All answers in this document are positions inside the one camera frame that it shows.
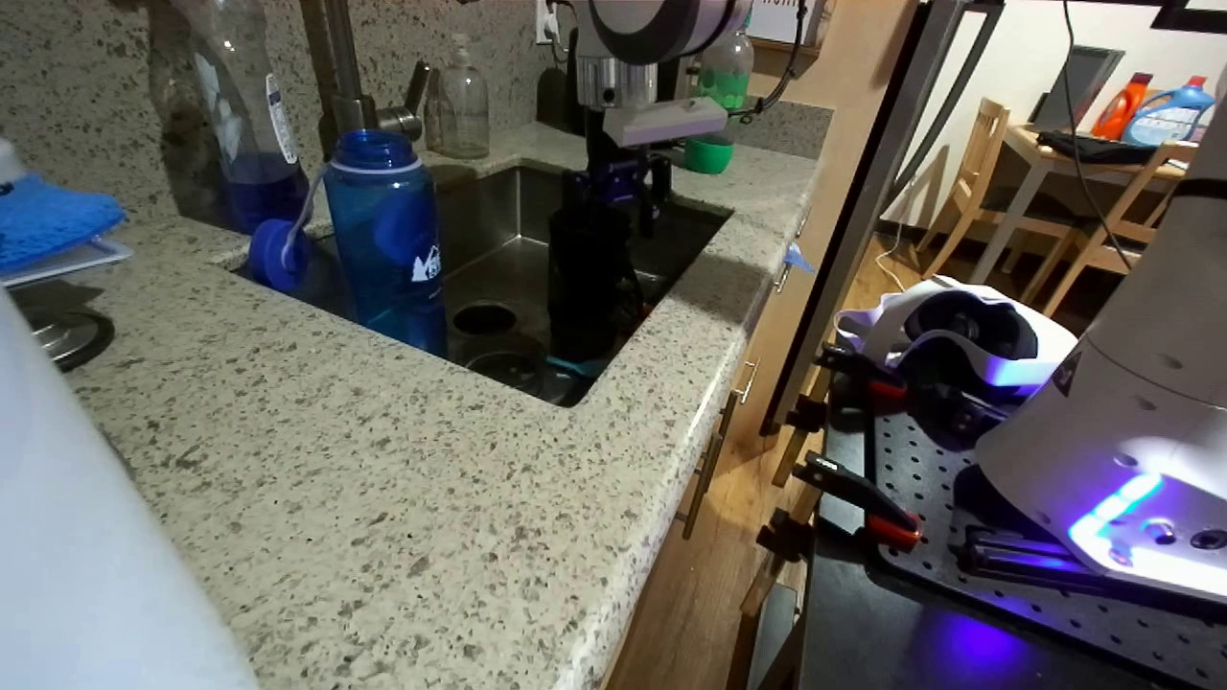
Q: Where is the orange detergent bottle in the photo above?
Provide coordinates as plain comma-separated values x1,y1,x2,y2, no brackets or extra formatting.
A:
1088,69,1159,145

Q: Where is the stainless steel sink basin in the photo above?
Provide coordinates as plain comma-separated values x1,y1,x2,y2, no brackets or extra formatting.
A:
300,158,735,414

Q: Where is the black clamp red tip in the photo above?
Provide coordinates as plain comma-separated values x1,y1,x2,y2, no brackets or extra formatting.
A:
753,453,932,569
784,342,924,439

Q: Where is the blue dish soap bottle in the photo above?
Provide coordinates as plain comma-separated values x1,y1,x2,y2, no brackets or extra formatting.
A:
141,0,314,239

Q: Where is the wooden table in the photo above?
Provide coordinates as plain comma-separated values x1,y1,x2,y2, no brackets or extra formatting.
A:
982,120,1221,321

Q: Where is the metal cabinet door handle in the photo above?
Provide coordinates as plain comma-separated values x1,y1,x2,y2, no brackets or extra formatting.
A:
675,386,743,541

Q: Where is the white VR headset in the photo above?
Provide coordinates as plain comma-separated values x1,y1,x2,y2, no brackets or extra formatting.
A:
835,273,1085,419

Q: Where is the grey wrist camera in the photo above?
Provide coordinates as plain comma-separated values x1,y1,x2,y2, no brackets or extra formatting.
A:
599,94,732,151

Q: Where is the blue cloth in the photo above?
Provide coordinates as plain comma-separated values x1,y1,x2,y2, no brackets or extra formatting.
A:
0,174,132,281

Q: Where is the blue white detergent bottle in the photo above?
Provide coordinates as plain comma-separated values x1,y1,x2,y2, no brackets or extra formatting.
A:
1122,72,1221,151

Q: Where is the blue water bottle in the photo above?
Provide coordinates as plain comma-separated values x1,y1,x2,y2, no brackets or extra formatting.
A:
240,126,453,362

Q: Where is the wooden chair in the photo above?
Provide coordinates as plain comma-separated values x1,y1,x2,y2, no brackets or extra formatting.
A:
916,96,1029,285

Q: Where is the small clear glass bottle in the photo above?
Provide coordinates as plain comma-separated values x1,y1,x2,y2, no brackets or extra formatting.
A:
421,35,493,164

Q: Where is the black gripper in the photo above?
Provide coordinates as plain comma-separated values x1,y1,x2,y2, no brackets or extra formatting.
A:
569,55,677,228

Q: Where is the metal gooseneck faucet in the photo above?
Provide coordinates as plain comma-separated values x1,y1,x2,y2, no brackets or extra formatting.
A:
294,0,433,164

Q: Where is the black perforated breadboard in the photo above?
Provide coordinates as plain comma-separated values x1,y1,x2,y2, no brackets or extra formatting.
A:
796,408,1227,690

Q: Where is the black metal pole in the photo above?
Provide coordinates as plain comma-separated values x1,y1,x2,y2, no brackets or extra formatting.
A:
758,0,982,439

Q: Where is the round dark metal dish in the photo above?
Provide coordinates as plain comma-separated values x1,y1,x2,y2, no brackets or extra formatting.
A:
9,281,120,377

